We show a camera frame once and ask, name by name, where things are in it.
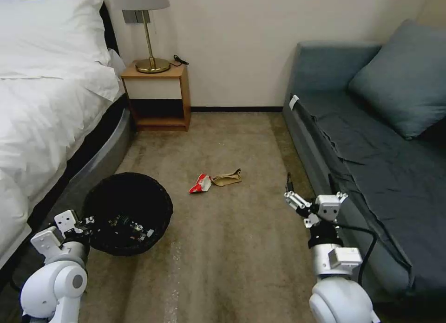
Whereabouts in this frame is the wooden nightstand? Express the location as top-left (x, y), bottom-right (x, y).
top-left (120, 59), bottom-right (192, 132)

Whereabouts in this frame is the blue grey sofa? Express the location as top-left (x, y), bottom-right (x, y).
top-left (282, 40), bottom-right (446, 304)

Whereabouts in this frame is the red white crumpled wrapper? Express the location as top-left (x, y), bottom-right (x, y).
top-left (189, 174), bottom-right (213, 194)

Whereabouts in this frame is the mixed litter pile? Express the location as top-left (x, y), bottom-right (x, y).
top-left (106, 214), bottom-right (156, 241)

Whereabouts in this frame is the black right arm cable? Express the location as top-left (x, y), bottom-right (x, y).
top-left (331, 223), bottom-right (378, 285)

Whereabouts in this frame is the white bed duvet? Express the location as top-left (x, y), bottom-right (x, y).
top-left (0, 46), bottom-right (127, 262)

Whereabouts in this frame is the black woven trash bin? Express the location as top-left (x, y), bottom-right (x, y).
top-left (83, 173), bottom-right (174, 257)

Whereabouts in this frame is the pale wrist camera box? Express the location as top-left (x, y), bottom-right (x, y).
top-left (54, 209), bottom-right (83, 234)
top-left (315, 194), bottom-right (341, 222)

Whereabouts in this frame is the grey wall switch panel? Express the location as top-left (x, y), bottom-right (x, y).
top-left (122, 9), bottom-right (152, 25)

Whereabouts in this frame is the blue grey cushion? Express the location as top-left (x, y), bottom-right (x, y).
top-left (348, 19), bottom-right (446, 140)

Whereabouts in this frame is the black headboard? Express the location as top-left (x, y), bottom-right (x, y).
top-left (98, 2), bottom-right (121, 58)

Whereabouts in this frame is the crumpled brown paper bag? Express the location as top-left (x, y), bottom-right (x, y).
top-left (211, 168), bottom-right (242, 187)

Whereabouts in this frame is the white pillow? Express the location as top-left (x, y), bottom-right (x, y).
top-left (0, 0), bottom-right (113, 81)

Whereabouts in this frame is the brass table lamp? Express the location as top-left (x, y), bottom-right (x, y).
top-left (109, 0), bottom-right (172, 74)

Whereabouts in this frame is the grey black bed base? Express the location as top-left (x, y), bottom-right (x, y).
top-left (0, 92), bottom-right (136, 272)

